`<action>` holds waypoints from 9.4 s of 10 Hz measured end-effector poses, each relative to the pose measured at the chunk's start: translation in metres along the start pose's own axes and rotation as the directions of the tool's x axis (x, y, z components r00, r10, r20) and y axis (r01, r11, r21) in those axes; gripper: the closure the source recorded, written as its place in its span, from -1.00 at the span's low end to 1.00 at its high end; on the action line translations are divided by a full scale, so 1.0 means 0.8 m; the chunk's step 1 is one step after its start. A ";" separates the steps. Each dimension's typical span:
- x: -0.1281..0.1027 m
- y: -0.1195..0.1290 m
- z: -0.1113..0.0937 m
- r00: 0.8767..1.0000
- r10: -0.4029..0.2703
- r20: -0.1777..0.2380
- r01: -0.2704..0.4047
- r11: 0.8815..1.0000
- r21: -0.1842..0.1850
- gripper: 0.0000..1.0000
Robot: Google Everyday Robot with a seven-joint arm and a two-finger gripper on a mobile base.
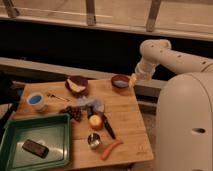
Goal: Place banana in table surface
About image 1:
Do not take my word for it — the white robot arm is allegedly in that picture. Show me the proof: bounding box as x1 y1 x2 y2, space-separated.
134 39 213 171

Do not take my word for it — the blue white tape roll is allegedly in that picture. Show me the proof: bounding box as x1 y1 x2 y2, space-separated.
27 92 45 111

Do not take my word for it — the small metal cup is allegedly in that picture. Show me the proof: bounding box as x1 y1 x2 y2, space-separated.
87 133 101 149

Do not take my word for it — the wooden cutting board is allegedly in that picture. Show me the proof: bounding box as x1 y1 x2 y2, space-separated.
13 79 153 171

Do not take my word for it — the crumpled clear plastic bag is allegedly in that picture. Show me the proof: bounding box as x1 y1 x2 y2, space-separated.
77 96 105 113

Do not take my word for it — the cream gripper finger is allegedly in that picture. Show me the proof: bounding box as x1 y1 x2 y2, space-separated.
129 73 137 88

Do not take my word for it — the dark maroon bowl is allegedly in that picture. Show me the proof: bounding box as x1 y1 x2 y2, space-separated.
65 76 88 96

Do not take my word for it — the green plastic tray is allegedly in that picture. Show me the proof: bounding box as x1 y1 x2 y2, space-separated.
0 114 70 171

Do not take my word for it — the small metal fork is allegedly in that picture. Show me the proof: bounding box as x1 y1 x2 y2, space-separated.
46 93 70 102

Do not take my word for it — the orange carrot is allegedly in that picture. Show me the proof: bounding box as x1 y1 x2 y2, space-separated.
100 140 122 161

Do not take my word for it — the dark purple grape bunch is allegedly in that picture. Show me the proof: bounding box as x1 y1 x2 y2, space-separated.
60 106 82 122

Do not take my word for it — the red bowl blue inside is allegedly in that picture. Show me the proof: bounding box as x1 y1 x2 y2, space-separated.
111 74 129 89

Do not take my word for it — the yellow red apple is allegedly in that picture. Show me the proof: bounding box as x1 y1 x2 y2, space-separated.
89 115 103 130

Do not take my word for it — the dark brown rectangular block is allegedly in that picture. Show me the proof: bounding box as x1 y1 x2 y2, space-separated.
22 139 49 158

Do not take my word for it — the black handled knife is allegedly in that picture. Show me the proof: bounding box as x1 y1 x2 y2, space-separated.
102 115 116 139

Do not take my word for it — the yellow banana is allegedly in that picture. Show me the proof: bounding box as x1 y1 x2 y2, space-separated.
67 79 86 93

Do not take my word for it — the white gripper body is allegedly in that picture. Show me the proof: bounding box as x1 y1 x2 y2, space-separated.
135 59 155 80

